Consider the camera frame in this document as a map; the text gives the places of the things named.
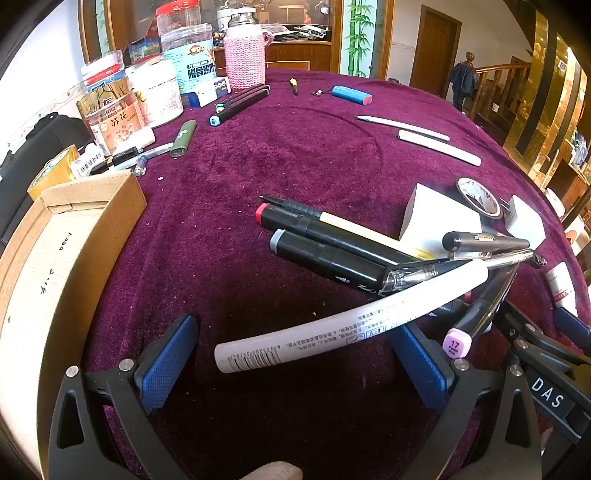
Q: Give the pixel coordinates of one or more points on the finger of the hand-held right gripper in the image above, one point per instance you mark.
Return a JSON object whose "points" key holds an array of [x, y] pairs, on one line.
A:
{"points": [[531, 337], [572, 323]]}

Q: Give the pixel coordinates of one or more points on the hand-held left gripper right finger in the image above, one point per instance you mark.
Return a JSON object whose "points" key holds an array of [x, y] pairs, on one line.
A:
{"points": [[420, 364]]}

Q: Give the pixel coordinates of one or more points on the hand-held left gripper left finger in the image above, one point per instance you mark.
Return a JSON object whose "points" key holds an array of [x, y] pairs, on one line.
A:
{"points": [[166, 364]]}

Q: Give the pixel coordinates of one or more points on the white glue tube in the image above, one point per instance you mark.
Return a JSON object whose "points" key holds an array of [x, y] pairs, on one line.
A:
{"points": [[561, 286]]}

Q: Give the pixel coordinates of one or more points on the black marker with pink cap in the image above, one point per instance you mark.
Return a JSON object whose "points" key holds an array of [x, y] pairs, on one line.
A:
{"points": [[480, 309]]}

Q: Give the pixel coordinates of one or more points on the clear gel pen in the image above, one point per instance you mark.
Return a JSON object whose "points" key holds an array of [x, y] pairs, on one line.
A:
{"points": [[415, 277]]}

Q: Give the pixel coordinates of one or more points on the long white marker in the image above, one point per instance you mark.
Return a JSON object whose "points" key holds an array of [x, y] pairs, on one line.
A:
{"points": [[323, 332]]}

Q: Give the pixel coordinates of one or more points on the black marker with grey cap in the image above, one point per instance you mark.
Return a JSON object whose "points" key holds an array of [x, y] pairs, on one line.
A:
{"points": [[332, 263]]}

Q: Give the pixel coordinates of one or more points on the shallow cardboard box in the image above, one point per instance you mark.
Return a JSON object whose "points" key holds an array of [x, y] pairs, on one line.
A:
{"points": [[41, 286]]}

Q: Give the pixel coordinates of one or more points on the black fineliner with yellow body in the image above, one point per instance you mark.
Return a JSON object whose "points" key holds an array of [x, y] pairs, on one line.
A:
{"points": [[360, 230]]}

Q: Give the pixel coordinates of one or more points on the black marker with red cap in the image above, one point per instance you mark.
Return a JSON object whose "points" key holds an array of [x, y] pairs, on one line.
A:
{"points": [[332, 235]]}

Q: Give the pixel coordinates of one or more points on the black tape roll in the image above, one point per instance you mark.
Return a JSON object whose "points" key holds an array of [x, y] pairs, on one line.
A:
{"points": [[463, 187]]}

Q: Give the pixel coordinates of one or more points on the white memo block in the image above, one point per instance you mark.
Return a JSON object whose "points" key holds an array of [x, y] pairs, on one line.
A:
{"points": [[438, 217]]}

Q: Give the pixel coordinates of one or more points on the black and gold pen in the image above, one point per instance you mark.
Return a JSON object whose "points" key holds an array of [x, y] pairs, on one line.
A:
{"points": [[120, 158]]}

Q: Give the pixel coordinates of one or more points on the white flat stick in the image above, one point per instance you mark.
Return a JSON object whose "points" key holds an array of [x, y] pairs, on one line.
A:
{"points": [[438, 145]]}

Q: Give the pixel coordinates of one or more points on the silver pen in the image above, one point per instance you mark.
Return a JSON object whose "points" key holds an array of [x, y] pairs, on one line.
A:
{"points": [[159, 150]]}

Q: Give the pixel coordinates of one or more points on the small white barcode bottle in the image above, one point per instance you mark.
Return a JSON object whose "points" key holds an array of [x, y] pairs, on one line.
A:
{"points": [[87, 161]]}

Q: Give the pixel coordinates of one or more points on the brown packing tape roll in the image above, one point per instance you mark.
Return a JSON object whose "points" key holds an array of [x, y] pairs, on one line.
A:
{"points": [[51, 175]]}

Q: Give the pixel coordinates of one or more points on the green lighter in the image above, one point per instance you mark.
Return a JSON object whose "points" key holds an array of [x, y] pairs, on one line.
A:
{"points": [[182, 138]]}

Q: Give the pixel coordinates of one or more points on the white pen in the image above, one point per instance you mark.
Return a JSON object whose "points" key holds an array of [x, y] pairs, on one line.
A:
{"points": [[406, 127]]}

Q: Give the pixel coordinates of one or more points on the clear jar with orange label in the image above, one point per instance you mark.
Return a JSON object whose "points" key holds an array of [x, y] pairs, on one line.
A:
{"points": [[117, 127]]}

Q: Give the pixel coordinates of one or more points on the wooden stair railing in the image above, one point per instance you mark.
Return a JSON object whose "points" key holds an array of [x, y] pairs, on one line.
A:
{"points": [[503, 87]]}

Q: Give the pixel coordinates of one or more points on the black sofa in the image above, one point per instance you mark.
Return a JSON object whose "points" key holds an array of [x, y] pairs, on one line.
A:
{"points": [[46, 134]]}

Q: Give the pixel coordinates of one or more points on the black marker with teal cap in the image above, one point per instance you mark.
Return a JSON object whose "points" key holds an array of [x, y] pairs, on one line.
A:
{"points": [[240, 108], [240, 96]]}

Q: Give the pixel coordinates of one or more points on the white jar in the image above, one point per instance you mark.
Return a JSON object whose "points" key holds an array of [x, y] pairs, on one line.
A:
{"points": [[157, 92]]}

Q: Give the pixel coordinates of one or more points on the small blue and white box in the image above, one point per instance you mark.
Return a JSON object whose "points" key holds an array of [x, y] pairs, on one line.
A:
{"points": [[210, 90]]}

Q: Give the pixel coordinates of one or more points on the blue lighter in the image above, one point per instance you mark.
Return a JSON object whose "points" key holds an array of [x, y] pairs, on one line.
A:
{"points": [[351, 94]]}

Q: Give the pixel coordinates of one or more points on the brown wooden door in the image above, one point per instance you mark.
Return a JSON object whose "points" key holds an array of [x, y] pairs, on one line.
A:
{"points": [[434, 50]]}

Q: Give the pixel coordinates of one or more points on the clear container with red packets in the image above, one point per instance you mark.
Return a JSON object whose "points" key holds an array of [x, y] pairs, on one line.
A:
{"points": [[101, 69]]}

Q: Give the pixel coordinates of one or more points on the yellow and black pen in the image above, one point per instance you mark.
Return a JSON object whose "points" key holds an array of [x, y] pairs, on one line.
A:
{"points": [[294, 86]]}

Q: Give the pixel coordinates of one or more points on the clear jar with blue label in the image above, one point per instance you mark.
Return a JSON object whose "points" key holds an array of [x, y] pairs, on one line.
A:
{"points": [[189, 60]]}

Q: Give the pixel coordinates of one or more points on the blue printed box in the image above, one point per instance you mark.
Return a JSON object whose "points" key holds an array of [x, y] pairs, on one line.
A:
{"points": [[143, 48]]}

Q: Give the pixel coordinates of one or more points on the pink knitted bottle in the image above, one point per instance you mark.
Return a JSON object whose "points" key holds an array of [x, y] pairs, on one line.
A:
{"points": [[244, 55]]}

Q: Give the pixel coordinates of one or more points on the wooden display cabinet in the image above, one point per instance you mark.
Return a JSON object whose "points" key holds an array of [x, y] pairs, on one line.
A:
{"points": [[295, 55]]}

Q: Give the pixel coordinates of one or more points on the bamboo print panel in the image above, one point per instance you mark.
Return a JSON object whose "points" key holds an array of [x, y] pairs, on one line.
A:
{"points": [[358, 37]]}

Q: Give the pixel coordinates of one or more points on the clear jar with red lid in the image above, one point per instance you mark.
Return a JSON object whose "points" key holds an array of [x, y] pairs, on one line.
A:
{"points": [[178, 16]]}

